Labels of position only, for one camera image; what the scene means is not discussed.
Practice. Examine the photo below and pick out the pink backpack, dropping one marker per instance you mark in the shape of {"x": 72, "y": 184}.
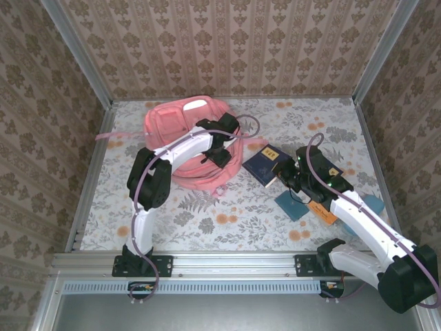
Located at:
{"x": 162, "y": 124}

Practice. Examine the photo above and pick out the aluminium side rail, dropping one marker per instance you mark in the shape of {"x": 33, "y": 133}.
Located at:
{"x": 92, "y": 179}
{"x": 368, "y": 138}

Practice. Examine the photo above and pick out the light blue pencil case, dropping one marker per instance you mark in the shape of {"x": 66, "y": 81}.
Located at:
{"x": 375, "y": 205}

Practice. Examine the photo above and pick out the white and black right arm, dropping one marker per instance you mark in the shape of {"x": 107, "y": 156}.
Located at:
{"x": 365, "y": 213}

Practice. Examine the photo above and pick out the navy book large yellow label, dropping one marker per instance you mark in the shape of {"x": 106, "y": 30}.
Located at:
{"x": 262, "y": 167}

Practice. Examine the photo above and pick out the grey metal sheet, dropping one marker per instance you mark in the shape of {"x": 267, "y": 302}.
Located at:
{"x": 241, "y": 310}

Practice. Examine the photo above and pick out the aluminium lower frame beam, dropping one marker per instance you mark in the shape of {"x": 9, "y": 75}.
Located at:
{"x": 46, "y": 303}
{"x": 427, "y": 322}

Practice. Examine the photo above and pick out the floral tablecloth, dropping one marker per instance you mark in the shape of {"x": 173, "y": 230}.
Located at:
{"x": 241, "y": 234}

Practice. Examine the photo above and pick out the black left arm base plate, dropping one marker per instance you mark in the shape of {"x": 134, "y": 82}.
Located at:
{"x": 165, "y": 265}

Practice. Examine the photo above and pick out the aluminium mounting rail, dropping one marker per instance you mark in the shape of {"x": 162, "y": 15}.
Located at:
{"x": 234, "y": 263}

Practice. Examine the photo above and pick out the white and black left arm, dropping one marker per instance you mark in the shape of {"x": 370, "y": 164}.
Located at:
{"x": 148, "y": 179}

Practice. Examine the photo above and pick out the aluminium corner post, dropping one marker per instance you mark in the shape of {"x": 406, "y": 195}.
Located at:
{"x": 79, "y": 51}
{"x": 383, "y": 51}

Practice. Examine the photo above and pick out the teal wallet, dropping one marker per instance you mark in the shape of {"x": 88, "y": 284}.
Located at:
{"x": 291, "y": 208}

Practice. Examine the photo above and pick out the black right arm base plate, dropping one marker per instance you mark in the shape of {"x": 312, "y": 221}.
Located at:
{"x": 303, "y": 265}

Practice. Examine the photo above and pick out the orange Huckleberry Finn book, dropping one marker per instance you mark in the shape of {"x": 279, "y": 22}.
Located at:
{"x": 322, "y": 212}

